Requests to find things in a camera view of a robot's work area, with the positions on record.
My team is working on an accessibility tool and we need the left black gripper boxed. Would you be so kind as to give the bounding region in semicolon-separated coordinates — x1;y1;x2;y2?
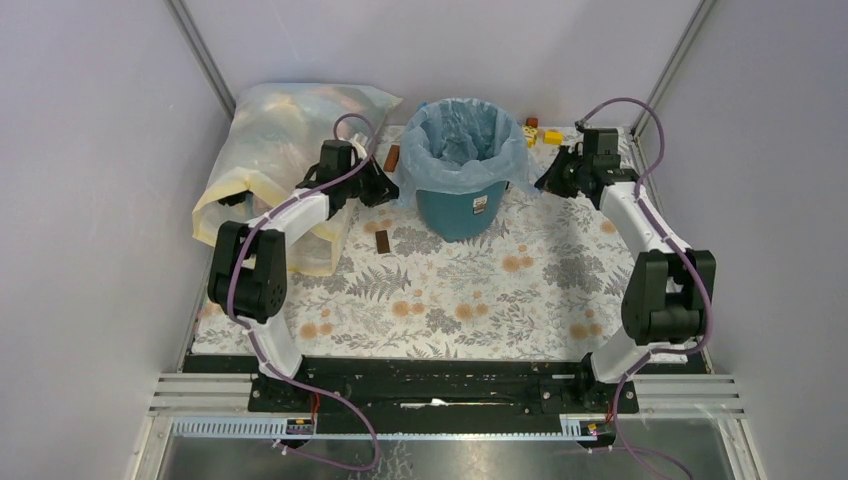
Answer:
340;154;404;207

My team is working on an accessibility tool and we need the light blue plastic trash bag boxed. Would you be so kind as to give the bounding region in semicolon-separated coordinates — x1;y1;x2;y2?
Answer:
393;98;541;207

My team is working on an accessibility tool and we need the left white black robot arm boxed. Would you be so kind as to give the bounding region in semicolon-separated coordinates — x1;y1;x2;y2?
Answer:
207;140;399;411

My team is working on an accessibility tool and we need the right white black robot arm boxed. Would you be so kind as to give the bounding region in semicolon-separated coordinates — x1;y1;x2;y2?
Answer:
536;128;716;412

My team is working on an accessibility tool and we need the teal plastic trash bin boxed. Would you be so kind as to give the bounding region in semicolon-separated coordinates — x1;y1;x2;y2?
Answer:
415;181;510;242

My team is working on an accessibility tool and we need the brown wooden block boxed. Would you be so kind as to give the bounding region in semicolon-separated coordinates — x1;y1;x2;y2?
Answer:
383;144;400;173

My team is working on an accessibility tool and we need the yellow toy block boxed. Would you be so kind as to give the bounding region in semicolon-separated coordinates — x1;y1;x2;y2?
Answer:
542;130;564;146

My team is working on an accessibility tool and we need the small dark brown block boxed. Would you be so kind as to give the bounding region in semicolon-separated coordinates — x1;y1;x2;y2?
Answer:
375;230;391;254

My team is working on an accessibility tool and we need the floral patterned table mat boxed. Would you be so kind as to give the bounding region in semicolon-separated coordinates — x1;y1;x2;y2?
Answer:
192;125;690;364

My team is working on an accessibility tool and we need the large translucent stuffed bag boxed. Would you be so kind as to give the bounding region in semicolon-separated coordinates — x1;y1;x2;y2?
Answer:
192;83;402;245

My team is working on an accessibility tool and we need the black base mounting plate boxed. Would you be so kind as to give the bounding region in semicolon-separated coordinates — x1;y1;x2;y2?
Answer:
182;354;707;437

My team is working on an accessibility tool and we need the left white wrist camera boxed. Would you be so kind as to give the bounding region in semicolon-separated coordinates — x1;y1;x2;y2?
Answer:
349;132;369;160

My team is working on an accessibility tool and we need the white slotted cable duct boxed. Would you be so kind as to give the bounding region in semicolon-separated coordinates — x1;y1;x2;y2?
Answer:
170;414;599;443

